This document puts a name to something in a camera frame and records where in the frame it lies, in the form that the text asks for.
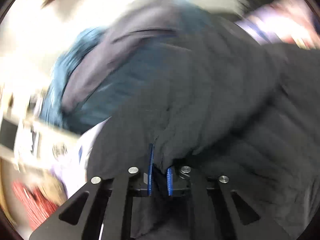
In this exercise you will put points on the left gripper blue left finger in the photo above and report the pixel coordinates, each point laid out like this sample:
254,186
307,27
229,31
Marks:
150,166

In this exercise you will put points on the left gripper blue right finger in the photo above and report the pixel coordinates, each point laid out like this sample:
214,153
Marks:
170,181

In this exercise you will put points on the black quilted down jacket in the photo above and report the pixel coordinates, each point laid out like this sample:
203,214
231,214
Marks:
225,105

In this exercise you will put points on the purple floral bed sheet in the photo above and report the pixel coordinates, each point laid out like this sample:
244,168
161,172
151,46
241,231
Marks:
71,169

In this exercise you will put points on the blue and grey jacket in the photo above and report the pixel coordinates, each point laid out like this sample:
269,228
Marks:
105,67

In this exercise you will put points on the red patterned cloth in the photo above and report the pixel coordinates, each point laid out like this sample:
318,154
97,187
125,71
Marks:
37,206

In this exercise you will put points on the white device with dark screen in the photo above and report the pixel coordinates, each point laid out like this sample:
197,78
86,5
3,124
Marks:
19,141

